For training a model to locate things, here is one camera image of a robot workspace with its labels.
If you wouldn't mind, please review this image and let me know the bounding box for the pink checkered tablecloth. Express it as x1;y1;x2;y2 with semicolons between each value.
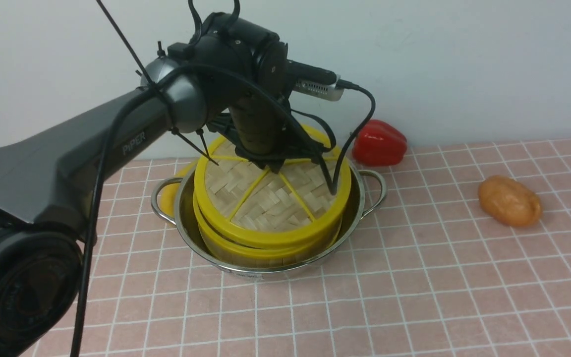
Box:
81;139;571;357

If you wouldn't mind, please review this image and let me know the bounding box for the red bell pepper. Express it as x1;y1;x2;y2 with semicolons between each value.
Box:
352;119;408;167

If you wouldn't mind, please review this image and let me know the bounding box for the yellow object behind pot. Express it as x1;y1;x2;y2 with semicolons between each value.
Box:
158;161;197;218

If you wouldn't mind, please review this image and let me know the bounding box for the yellow bamboo steamer lid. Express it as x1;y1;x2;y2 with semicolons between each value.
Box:
193;136;352;249

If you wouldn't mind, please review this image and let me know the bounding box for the stainless steel pot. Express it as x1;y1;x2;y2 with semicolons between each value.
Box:
150;166;388;282

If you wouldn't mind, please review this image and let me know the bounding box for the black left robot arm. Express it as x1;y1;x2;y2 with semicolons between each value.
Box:
0;8;339;357

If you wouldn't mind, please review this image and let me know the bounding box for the yellow bamboo steamer basket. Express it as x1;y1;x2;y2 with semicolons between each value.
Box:
192;196;342;269

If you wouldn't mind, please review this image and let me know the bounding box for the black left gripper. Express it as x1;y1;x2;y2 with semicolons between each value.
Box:
206;97;313;174

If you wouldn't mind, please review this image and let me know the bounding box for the orange potato toy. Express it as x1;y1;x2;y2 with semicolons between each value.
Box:
477;176;543;227

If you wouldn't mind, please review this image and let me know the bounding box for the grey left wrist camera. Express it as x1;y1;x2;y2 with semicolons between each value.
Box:
285;59;344;102

